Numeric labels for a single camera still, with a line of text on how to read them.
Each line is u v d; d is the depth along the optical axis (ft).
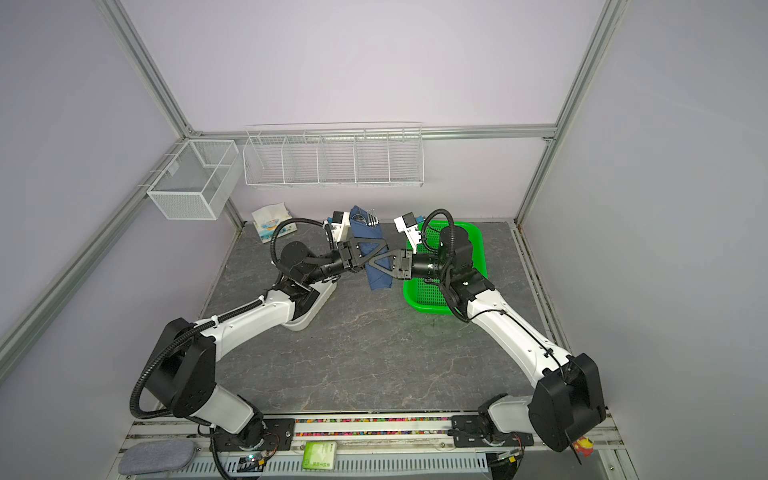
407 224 2.10
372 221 2.19
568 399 1.31
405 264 1.98
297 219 3.93
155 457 2.26
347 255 2.07
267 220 3.70
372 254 2.11
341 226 2.20
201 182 3.35
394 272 2.07
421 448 2.38
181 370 1.43
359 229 2.18
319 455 2.28
